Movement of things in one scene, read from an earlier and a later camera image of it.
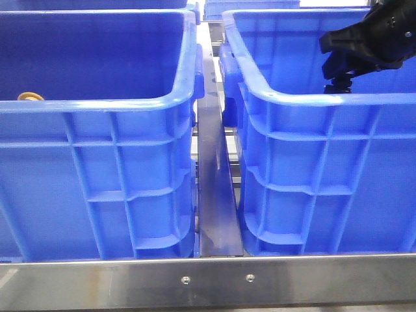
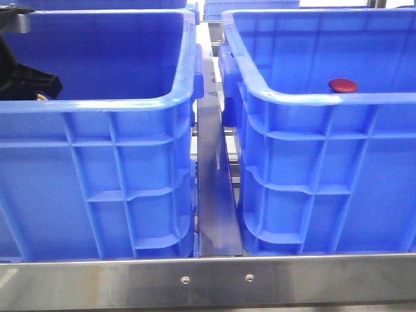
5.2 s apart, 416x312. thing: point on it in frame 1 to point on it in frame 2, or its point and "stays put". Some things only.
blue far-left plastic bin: [73, 5] stays put
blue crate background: [213, 9] stays put
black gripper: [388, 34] to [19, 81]
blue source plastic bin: [97, 134] stays put
